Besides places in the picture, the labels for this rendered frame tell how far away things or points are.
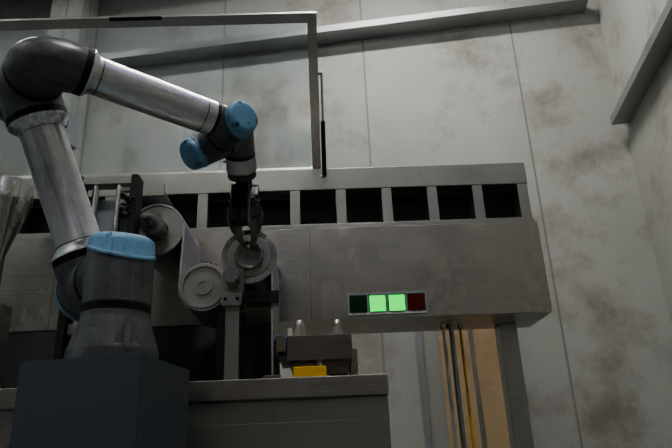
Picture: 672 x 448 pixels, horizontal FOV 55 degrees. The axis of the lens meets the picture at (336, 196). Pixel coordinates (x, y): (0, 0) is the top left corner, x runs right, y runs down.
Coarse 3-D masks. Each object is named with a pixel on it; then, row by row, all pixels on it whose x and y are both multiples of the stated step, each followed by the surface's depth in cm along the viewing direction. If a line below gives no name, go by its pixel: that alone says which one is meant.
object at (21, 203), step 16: (0, 208) 182; (16, 208) 184; (0, 224) 181; (16, 224) 185; (0, 240) 181; (0, 256) 181; (0, 272) 180; (0, 304) 174; (0, 320) 174; (0, 336) 174; (0, 352) 173; (0, 368) 173; (0, 384) 173
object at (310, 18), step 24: (0, 24) 196; (24, 24) 196; (48, 24) 197; (72, 24) 197; (96, 24) 197; (120, 24) 197; (144, 24) 198; (168, 24) 198; (192, 24) 198; (216, 24) 198; (240, 24) 199; (312, 24) 199; (312, 48) 203; (312, 72) 206; (312, 96) 209; (312, 120) 213; (312, 144) 216; (0, 168) 216; (312, 168) 220
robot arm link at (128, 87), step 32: (32, 64) 117; (64, 64) 118; (96, 64) 121; (32, 96) 122; (96, 96) 125; (128, 96) 125; (160, 96) 128; (192, 96) 133; (192, 128) 135; (224, 128) 136
